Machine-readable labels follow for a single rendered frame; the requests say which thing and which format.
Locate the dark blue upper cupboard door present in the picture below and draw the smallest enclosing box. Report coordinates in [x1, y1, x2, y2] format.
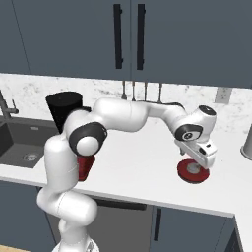
[130, 0, 252, 90]
[11, 0, 133, 82]

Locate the dark blue lower cupboard door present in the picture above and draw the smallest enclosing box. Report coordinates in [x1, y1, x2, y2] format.
[149, 206, 236, 252]
[0, 179, 57, 252]

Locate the black blender with red base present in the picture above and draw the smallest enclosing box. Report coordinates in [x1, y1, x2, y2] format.
[45, 91, 96, 182]

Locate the narrow dark blue cupboard door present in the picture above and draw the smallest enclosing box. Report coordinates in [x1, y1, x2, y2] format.
[0, 0, 32, 76]

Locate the grey wall socket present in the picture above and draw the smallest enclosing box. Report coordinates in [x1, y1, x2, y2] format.
[214, 87, 233, 105]

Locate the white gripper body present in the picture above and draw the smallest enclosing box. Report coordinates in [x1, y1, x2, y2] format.
[174, 139, 217, 169]

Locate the black dishwasher handle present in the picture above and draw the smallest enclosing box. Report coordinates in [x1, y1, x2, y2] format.
[94, 198, 148, 212]

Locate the short black cupboard handle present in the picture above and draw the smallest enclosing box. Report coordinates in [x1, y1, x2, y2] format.
[154, 208, 162, 242]

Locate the red blender lid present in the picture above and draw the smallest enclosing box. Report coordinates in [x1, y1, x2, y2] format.
[176, 158, 211, 184]

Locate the grey dishwasher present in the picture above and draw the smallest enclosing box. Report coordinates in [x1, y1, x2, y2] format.
[41, 195, 155, 252]

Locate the dark grey sink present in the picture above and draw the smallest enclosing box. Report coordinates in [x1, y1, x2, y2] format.
[0, 117, 61, 169]

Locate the grey tap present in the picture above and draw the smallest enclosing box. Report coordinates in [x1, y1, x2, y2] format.
[0, 90, 20, 121]

